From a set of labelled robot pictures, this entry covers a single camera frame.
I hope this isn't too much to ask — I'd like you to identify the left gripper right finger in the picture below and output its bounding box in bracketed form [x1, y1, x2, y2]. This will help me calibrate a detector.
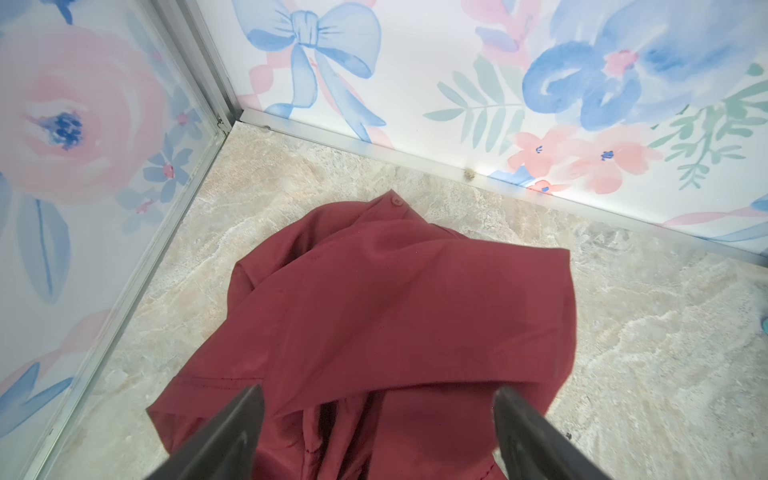
[493, 386, 609, 480]

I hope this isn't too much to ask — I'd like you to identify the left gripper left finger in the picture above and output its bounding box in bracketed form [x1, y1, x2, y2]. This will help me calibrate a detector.
[148, 386, 265, 480]

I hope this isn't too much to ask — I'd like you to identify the maroon cloth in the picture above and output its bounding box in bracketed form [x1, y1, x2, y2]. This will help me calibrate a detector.
[147, 192, 577, 479]

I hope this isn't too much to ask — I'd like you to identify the left corner aluminium post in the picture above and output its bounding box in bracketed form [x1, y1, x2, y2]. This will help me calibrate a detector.
[149, 0, 243, 132]

